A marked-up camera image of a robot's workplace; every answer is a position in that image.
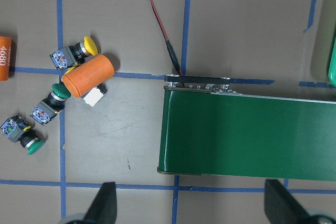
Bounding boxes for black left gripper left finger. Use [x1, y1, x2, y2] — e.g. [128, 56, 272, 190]
[83, 182, 117, 223]

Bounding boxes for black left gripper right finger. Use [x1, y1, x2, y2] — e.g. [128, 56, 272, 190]
[264, 179, 311, 223]

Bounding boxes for green push button switch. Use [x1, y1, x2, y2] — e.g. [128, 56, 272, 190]
[30, 83, 71, 125]

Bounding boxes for plain orange cylinder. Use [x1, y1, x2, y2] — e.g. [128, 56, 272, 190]
[61, 55, 115, 98]

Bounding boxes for yellow push button switch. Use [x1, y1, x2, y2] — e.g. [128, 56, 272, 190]
[49, 36, 98, 70]

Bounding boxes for orange cylinder marked 4680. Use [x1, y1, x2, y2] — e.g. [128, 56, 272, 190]
[0, 36, 12, 81]

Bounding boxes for green conveyor belt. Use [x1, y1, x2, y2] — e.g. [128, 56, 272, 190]
[157, 74, 335, 181]

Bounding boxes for green plastic tray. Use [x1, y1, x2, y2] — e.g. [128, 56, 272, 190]
[328, 32, 336, 87]

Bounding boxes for red black power cable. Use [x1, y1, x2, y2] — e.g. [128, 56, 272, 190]
[138, 0, 184, 77]

